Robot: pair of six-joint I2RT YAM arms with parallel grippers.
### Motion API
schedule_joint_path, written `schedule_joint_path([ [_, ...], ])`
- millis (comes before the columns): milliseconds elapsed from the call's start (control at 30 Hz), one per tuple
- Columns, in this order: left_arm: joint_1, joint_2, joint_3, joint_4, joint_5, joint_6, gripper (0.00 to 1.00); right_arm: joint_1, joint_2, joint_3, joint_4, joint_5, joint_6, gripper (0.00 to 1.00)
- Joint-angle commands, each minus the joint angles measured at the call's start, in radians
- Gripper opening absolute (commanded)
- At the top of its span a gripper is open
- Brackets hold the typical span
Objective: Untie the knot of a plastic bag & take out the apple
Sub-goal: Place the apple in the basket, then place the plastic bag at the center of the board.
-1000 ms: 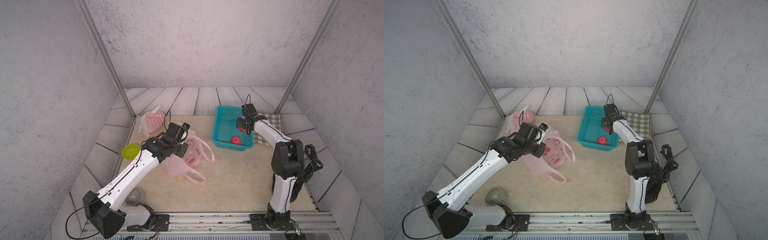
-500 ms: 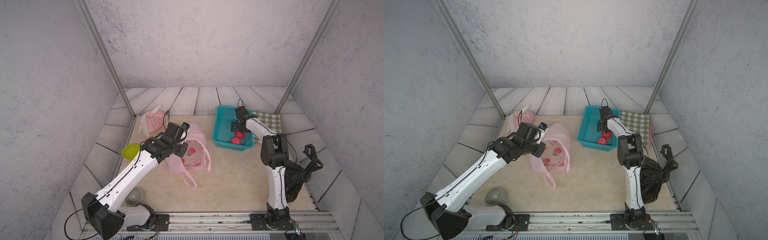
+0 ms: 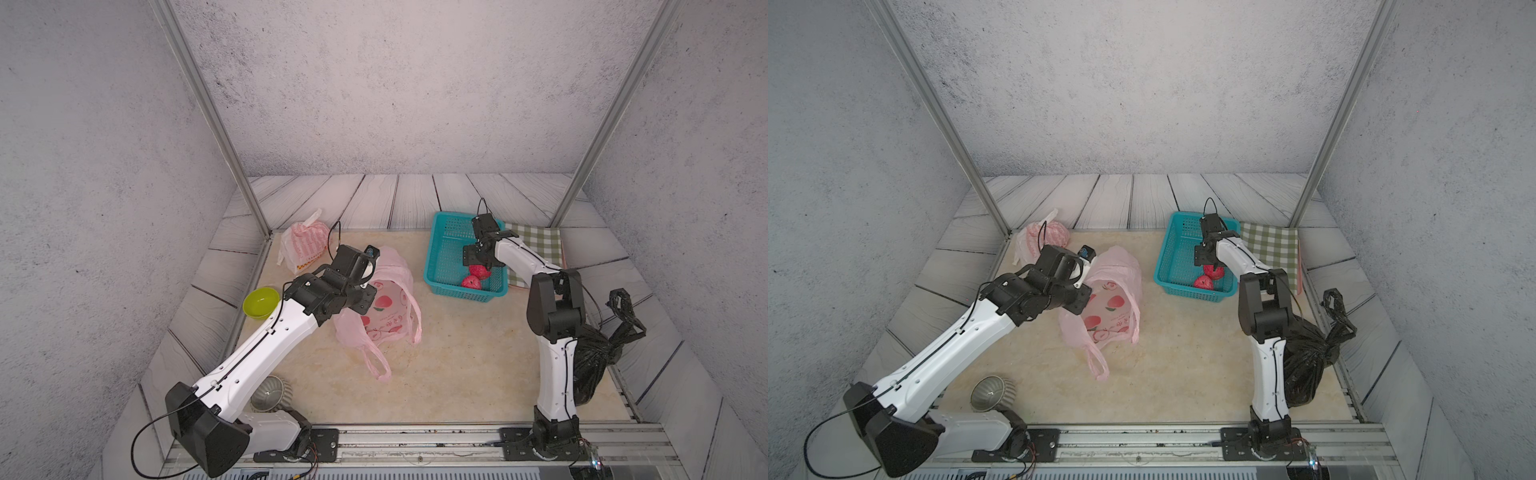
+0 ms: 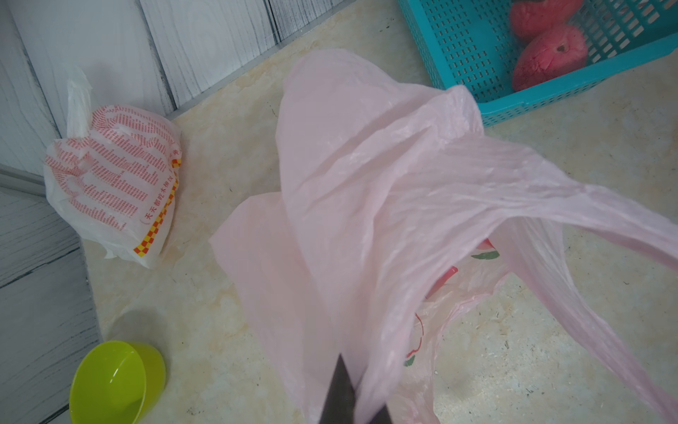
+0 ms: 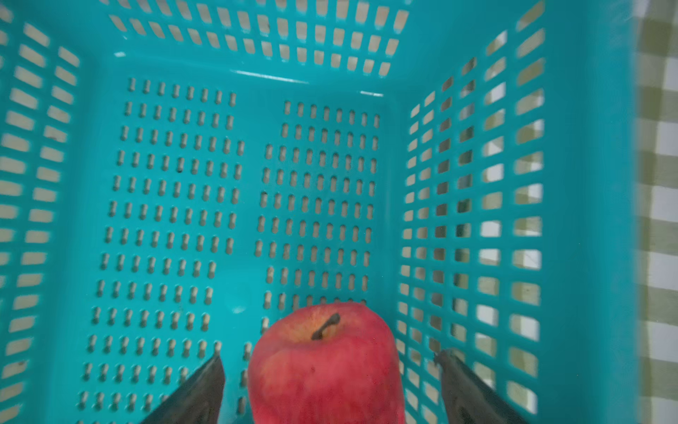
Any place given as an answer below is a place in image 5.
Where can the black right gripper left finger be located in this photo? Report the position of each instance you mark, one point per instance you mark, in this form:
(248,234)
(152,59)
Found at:
(197,400)

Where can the red apple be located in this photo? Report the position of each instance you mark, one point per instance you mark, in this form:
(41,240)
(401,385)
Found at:
(331,363)

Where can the teal plastic perforated basket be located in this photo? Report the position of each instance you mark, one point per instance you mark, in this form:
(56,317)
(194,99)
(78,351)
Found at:
(179,176)

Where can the green white checkered cloth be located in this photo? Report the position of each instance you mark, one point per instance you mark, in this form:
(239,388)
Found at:
(657,207)

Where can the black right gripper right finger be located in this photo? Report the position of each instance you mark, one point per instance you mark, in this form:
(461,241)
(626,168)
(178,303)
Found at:
(467,399)

